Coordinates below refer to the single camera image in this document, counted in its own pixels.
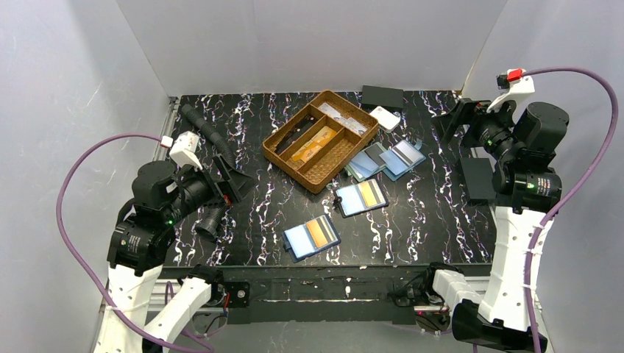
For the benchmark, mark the black box at right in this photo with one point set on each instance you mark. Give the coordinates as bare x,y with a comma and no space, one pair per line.
476,175

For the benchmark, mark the navy blue card holder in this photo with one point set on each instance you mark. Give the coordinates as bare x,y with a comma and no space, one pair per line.
298,243

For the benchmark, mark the green card holder open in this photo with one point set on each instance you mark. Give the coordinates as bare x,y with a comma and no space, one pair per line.
367,163

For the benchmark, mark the orange card in tray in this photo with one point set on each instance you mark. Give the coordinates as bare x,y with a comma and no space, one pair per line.
322,136

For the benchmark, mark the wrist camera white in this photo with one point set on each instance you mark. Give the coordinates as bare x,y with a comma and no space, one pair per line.
183,150
515,85

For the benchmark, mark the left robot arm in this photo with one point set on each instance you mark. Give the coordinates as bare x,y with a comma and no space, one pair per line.
163,195

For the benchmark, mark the black VIP card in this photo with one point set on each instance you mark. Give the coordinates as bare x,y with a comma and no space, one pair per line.
295,133

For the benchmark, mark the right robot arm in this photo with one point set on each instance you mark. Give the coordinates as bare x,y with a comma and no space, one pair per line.
526,189

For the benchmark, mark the white small box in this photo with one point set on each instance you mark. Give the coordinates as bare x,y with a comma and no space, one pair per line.
387,120

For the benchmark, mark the orange striped card navy holder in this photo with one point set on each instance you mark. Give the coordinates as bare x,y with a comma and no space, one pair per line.
322,232

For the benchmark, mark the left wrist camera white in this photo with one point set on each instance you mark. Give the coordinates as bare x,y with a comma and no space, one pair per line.
183,150

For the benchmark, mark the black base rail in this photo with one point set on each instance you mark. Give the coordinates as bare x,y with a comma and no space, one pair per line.
263,294

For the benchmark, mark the light blue card holder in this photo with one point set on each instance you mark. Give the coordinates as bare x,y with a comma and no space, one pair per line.
400,159

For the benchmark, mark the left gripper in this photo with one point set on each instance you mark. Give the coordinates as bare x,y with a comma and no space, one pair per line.
220,179

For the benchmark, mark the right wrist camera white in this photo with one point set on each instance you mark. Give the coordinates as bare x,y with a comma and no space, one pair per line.
515,85

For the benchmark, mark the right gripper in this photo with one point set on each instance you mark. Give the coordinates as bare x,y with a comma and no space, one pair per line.
468,120

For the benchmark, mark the black box at back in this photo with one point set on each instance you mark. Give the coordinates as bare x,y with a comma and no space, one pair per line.
389,98

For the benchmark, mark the black card holder open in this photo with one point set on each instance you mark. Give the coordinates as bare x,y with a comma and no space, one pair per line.
349,202

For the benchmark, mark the white card in tray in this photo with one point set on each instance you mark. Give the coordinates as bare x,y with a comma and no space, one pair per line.
332,112

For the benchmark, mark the white card black stripe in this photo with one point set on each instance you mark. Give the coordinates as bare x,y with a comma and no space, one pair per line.
354,126

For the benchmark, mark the orange VIP card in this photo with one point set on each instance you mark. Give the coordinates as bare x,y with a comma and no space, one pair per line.
306,152

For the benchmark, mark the black box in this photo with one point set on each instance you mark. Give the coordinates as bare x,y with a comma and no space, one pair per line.
389,98
476,175

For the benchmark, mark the brown woven divider tray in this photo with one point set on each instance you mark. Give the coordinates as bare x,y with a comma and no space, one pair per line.
316,173

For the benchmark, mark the yellow card in holder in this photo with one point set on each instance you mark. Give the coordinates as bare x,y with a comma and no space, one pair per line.
371,194

